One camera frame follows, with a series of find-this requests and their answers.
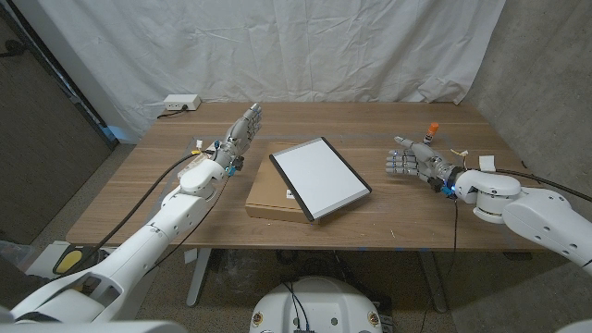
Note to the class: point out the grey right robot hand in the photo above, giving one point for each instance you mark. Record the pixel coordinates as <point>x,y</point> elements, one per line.
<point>425,162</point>

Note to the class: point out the white flat floor board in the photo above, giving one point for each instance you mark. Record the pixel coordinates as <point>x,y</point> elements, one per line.
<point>41,261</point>

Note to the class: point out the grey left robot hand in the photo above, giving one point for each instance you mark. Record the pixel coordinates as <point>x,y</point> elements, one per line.
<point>240,136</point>

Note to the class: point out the grey table leg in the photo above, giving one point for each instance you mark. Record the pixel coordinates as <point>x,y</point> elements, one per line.
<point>199,277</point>
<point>435,287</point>

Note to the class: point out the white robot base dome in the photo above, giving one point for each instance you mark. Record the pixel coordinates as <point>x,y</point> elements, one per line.
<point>316,310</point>

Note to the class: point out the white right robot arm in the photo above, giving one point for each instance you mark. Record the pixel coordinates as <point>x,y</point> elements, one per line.
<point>536,217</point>

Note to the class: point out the white power outlet box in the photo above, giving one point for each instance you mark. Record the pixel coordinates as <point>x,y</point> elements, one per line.
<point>181,102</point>

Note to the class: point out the white backdrop cloth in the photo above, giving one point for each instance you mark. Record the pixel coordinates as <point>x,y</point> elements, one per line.
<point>277,51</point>

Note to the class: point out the flat brown cardboard box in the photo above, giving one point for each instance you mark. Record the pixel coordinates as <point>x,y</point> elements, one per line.
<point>268,194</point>

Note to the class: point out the yellow and black foot pedal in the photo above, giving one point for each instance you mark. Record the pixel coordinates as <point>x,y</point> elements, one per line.
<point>69,261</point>

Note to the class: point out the beige patterned flat packet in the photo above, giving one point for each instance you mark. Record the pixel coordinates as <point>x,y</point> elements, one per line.
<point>187,170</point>

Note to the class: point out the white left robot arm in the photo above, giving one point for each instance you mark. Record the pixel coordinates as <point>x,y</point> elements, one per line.
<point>152,240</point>

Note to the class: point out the orange-capped glue stick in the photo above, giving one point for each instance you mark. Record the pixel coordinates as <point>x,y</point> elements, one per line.
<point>431,131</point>

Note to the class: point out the small black-framed whiteboard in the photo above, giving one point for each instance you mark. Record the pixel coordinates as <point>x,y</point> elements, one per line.
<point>319,178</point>

